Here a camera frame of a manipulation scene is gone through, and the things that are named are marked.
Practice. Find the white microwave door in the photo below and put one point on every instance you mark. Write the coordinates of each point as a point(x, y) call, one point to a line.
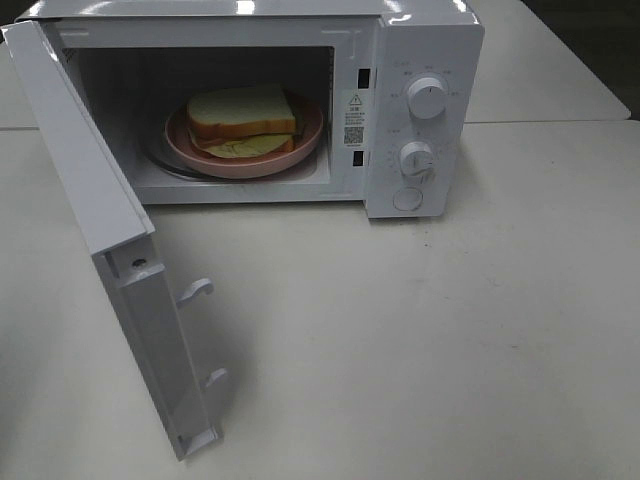
point(119, 236)

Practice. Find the round white door button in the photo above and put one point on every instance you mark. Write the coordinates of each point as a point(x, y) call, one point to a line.
point(407, 199)

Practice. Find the lower white timer knob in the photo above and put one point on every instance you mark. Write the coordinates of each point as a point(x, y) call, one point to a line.
point(415, 159)

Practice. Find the glass microwave turntable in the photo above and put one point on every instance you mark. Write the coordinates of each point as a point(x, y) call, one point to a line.
point(315, 168)

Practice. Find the white microwave oven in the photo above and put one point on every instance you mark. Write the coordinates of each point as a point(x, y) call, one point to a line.
point(138, 61)

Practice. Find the pink round plate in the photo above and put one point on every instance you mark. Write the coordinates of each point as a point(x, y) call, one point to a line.
point(309, 116)

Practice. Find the upper white power knob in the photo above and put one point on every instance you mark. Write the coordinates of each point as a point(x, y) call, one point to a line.
point(427, 96)

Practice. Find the white warning label sticker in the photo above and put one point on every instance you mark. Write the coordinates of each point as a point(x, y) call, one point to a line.
point(354, 115)

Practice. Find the toast sandwich with filling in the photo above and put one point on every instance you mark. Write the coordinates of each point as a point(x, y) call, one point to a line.
point(245, 122)

